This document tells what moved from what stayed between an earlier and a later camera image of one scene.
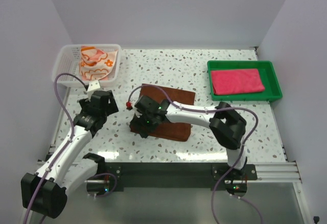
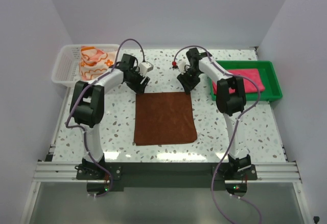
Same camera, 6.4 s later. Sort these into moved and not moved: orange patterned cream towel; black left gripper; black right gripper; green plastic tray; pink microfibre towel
Moved: black left gripper; black right gripper
Not moved: pink microfibre towel; orange patterned cream towel; green plastic tray
